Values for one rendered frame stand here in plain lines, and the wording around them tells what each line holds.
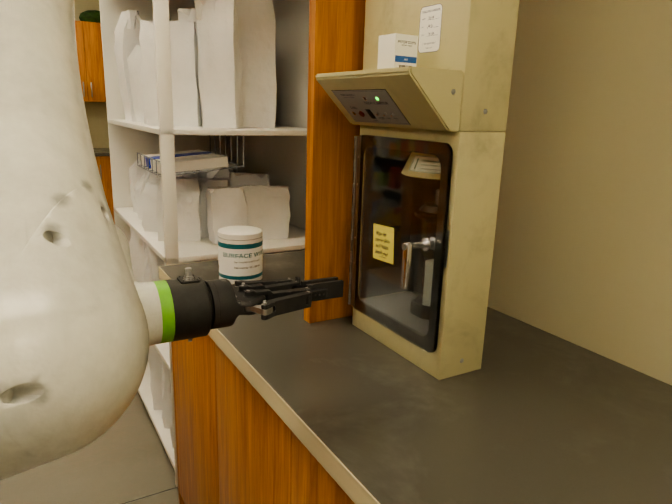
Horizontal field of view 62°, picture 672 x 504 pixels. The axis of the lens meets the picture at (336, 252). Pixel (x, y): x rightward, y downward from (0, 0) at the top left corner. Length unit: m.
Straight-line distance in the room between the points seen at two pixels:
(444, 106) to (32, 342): 0.79
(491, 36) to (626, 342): 0.71
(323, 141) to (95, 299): 0.99
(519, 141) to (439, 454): 0.85
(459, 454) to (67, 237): 0.71
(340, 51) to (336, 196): 0.32
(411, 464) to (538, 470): 0.18
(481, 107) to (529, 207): 0.49
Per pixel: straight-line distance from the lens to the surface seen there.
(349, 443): 0.91
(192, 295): 0.83
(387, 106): 1.06
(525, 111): 1.48
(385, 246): 1.17
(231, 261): 1.62
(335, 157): 1.29
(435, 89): 0.96
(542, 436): 1.00
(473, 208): 1.05
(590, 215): 1.36
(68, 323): 0.31
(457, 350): 1.12
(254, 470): 1.35
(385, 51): 1.04
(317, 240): 1.29
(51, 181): 0.37
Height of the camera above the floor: 1.44
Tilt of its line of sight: 14 degrees down
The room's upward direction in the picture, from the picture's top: 2 degrees clockwise
